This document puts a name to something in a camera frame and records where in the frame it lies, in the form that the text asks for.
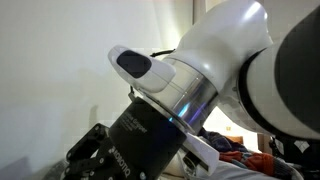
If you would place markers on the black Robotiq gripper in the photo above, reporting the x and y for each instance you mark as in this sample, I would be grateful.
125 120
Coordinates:
146 143

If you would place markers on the orange and blue sock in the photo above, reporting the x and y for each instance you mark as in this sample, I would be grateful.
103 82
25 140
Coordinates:
253 161

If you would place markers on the dark navy cloth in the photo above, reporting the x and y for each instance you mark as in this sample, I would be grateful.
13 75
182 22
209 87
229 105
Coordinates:
216 140

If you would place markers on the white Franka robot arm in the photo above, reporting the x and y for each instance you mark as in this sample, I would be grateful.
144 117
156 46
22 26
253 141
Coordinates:
233 50

